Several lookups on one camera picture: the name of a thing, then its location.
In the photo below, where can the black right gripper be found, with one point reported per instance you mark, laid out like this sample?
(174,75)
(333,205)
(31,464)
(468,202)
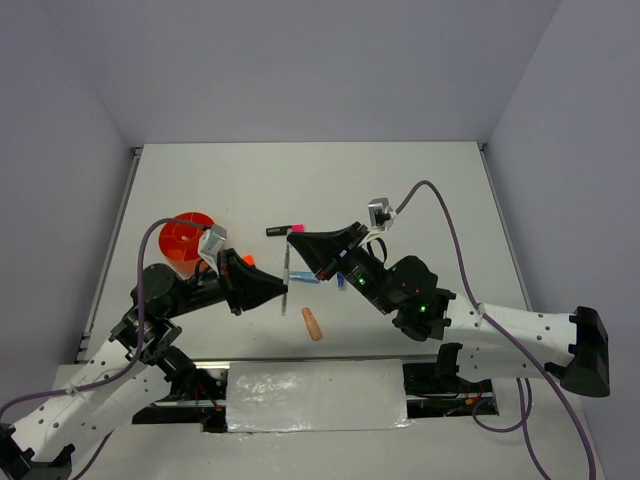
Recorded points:
(322,248)

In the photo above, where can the salmon pink eraser stick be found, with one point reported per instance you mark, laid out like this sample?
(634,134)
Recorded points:
(311,324)

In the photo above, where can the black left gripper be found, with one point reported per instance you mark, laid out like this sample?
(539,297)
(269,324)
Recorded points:
(245,285)

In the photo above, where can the light blue correction tape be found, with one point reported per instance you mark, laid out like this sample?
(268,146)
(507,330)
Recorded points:
(303,276)

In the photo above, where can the pink highlighter black body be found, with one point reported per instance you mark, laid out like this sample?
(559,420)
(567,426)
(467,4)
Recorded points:
(284,230)

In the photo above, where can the orange round pen holder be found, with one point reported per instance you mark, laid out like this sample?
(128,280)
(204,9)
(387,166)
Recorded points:
(179,244)

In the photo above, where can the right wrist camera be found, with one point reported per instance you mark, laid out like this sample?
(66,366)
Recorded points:
(381,215)

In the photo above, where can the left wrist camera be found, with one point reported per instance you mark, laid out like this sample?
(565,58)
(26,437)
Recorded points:
(211,243)

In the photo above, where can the blue glue bottle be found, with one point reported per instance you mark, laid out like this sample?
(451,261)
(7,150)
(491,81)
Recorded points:
(341,282)

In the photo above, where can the green clear pen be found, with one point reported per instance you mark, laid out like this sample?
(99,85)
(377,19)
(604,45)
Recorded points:
(286,272)

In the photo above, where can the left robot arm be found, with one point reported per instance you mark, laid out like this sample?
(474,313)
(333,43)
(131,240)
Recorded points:
(136,366)

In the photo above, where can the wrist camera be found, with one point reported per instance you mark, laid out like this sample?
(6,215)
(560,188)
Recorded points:
(211,243)
(381,215)

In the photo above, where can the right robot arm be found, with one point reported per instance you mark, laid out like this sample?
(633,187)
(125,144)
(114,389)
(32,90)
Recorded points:
(476,340)

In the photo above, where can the silver foil covered plate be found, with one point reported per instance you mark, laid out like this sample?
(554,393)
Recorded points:
(316,396)

